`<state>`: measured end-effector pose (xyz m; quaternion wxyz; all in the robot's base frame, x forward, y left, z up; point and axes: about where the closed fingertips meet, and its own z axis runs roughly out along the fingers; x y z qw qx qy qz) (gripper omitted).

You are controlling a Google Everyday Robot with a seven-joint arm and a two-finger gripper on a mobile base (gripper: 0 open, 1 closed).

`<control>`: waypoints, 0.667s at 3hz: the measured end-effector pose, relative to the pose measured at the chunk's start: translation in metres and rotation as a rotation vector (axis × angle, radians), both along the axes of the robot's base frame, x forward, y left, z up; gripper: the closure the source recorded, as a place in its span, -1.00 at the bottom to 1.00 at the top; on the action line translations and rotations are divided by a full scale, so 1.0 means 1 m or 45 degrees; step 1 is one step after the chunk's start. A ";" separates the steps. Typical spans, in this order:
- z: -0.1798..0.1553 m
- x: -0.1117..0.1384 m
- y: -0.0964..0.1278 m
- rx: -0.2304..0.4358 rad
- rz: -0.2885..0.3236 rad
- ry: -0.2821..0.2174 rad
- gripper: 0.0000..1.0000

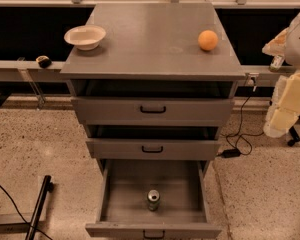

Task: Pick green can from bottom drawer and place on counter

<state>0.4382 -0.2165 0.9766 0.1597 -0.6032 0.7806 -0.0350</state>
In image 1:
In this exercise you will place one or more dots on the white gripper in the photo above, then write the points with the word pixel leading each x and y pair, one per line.
pixel 299 47

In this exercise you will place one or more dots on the green soda can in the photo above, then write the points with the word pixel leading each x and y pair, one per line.
pixel 153 198

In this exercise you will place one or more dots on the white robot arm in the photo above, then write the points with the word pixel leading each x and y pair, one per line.
pixel 292 50

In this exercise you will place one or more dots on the grey drawer cabinet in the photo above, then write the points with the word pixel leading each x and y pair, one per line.
pixel 152 51

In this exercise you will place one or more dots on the grey top drawer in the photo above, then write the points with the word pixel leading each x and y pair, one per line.
pixel 152 112

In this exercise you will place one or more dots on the grey drawer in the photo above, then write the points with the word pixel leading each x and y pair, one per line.
pixel 144 149
pixel 183 210
pixel 152 112

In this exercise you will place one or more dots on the grey middle drawer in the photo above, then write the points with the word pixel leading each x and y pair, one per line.
pixel 144 149

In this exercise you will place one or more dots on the grey bottom drawer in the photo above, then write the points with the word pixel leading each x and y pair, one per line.
pixel 183 210

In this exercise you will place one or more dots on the clear plastic bottle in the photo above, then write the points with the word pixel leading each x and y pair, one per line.
pixel 276 63

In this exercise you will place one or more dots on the orange fruit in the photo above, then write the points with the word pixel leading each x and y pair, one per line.
pixel 207 40

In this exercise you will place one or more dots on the black caster leg right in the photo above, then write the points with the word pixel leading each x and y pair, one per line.
pixel 295 138

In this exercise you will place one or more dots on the black power adapter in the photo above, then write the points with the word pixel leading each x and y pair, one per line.
pixel 230 153

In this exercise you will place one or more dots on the white bowl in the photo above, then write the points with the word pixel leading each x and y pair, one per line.
pixel 85 37

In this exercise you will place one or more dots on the small black yellow object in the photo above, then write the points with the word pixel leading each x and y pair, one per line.
pixel 43 61

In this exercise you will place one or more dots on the black stand leg left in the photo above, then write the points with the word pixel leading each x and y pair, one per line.
pixel 47 186

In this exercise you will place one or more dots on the white wall plug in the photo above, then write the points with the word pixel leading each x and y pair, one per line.
pixel 252 80

